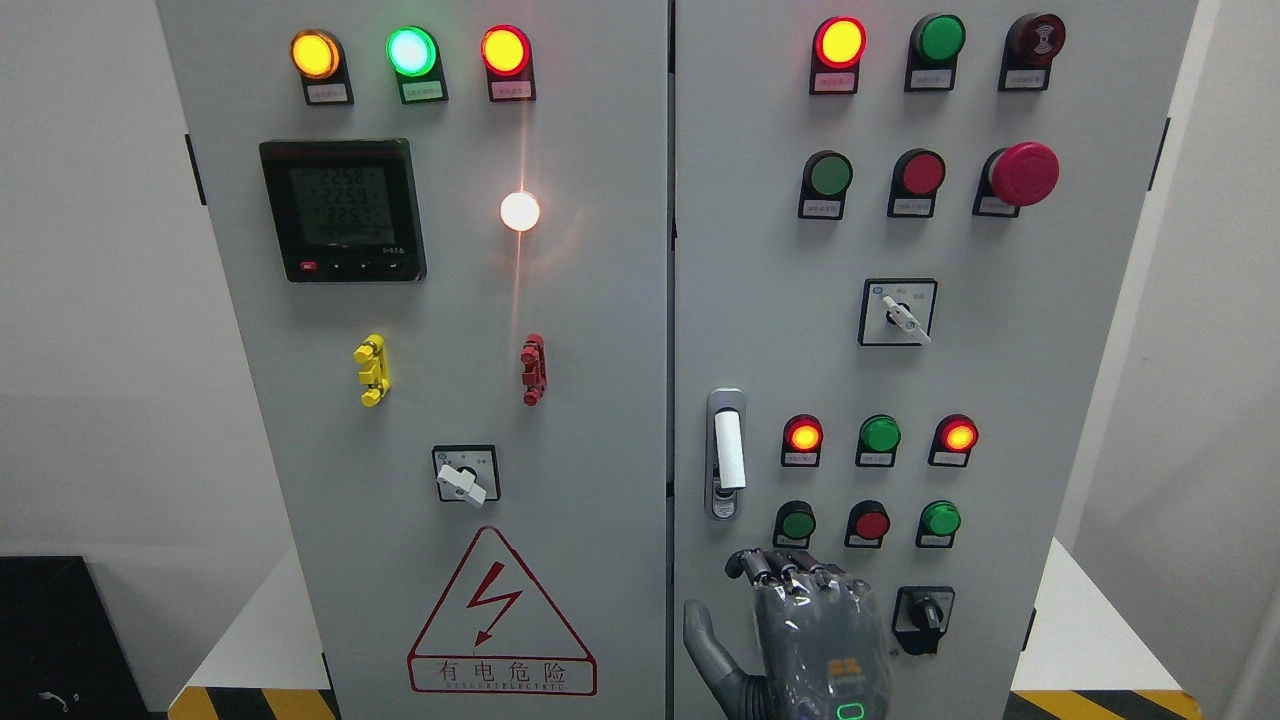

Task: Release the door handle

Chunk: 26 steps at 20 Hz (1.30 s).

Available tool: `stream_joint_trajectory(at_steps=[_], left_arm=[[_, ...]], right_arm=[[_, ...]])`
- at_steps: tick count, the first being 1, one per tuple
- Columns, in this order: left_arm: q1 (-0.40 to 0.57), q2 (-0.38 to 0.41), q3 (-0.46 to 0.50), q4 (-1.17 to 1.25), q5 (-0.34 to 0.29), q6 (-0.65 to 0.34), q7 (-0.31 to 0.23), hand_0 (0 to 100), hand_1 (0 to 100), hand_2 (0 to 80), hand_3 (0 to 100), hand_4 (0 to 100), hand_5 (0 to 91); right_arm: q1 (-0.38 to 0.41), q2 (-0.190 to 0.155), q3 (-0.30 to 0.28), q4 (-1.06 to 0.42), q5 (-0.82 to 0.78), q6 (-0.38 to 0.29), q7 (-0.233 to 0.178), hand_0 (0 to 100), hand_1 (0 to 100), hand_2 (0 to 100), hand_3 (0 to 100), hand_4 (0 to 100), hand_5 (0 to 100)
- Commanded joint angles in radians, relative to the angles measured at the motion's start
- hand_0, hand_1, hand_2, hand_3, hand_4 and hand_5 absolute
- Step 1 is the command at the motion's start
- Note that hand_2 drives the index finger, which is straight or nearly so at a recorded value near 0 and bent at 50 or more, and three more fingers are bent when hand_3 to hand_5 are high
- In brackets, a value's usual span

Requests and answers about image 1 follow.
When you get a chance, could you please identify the yellow indicator light top left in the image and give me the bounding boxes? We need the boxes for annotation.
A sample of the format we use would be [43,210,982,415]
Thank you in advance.
[291,29,355,106]

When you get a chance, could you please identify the white platform hazard striped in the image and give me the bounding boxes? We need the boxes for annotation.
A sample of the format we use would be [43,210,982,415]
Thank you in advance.
[166,543,1202,719]

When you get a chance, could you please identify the white indicator light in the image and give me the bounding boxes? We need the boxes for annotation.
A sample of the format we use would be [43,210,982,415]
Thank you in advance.
[499,191,541,233]

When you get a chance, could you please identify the red button lower middle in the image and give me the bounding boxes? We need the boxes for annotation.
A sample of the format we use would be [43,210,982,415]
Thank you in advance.
[844,500,891,550]

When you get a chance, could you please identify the red lit indicator top right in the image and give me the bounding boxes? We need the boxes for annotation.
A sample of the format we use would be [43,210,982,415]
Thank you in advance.
[809,15,867,96]

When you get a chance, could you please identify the black knob selector switch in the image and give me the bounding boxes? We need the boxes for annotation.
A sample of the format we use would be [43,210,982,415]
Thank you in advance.
[891,585,955,656]

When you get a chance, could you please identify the black digital power meter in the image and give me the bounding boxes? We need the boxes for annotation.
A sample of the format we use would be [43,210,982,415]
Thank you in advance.
[259,138,428,283]

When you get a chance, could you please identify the right grey cabinet door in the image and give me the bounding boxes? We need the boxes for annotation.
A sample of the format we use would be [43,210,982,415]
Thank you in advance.
[673,1,1197,719]

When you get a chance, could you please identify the yellow terminal connector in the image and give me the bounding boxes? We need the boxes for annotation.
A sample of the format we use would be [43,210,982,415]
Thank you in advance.
[353,333,390,407]

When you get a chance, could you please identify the green button second row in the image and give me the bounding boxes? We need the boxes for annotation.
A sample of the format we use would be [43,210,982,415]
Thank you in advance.
[797,150,852,222]

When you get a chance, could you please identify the green indicator middle row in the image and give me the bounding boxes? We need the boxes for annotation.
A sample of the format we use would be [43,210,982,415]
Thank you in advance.
[855,414,902,468]

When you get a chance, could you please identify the left door rotary switch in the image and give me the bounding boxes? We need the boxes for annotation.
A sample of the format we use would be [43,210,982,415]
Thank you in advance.
[431,445,502,509]

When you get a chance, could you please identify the green button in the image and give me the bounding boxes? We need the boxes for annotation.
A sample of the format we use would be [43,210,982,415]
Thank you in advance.
[904,13,966,94]
[915,500,963,548]
[771,500,817,550]

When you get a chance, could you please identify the left grey cabinet door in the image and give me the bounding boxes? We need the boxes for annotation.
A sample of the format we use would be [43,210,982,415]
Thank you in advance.
[157,1,669,719]

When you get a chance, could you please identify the grey cabinet door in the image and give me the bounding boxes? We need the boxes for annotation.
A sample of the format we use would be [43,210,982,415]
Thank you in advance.
[157,1,669,719]
[673,1,1197,719]

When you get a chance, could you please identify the green button top right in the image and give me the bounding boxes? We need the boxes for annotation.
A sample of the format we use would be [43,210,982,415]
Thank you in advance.
[904,13,966,94]

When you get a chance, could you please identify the door rotary switch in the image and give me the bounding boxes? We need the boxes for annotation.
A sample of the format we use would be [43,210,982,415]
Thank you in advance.
[858,278,940,347]
[431,445,502,509]

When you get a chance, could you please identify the red emergency stop button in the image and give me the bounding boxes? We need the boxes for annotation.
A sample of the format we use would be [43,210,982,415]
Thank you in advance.
[972,141,1060,218]

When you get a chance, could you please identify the green button lower left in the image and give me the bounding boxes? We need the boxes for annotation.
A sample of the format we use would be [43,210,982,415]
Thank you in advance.
[771,500,817,550]

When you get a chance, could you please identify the dark red buzzer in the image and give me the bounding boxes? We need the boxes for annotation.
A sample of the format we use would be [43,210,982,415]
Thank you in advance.
[998,13,1066,92]

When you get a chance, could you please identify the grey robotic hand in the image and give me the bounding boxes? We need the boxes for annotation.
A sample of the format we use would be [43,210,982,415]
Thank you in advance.
[684,550,891,719]

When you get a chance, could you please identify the red button second row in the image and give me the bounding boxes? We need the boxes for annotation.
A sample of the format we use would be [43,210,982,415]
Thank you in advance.
[886,149,946,219]

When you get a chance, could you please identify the silver door handle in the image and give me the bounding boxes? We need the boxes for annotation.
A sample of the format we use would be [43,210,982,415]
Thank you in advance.
[704,388,748,521]

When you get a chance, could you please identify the right door upper rotary switch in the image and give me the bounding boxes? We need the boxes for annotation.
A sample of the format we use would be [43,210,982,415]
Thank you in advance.
[858,278,940,347]

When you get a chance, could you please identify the green indicator light top left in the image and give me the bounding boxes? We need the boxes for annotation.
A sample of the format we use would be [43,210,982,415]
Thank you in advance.
[385,26,449,104]

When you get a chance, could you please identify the electric hazard warning sticker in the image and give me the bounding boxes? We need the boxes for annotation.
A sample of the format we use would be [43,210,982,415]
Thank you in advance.
[407,527,596,696]

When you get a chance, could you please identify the red indicator light top left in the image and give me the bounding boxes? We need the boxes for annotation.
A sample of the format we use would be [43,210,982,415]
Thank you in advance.
[480,24,536,102]

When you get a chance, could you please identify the green button lower right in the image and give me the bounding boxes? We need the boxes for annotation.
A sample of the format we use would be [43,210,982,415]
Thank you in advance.
[915,500,963,548]

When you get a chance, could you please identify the red lit indicator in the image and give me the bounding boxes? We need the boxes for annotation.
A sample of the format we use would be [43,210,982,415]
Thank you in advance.
[809,15,867,96]
[780,414,824,468]
[928,414,979,468]

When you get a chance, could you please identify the red terminal connector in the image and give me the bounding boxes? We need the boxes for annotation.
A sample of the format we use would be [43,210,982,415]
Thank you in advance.
[518,333,548,407]

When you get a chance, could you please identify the red lit indicator left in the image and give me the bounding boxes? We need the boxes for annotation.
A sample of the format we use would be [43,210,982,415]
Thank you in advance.
[780,414,824,468]

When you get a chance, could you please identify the black box lower left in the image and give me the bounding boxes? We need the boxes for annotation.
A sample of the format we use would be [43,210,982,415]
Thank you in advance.
[1,556,148,719]

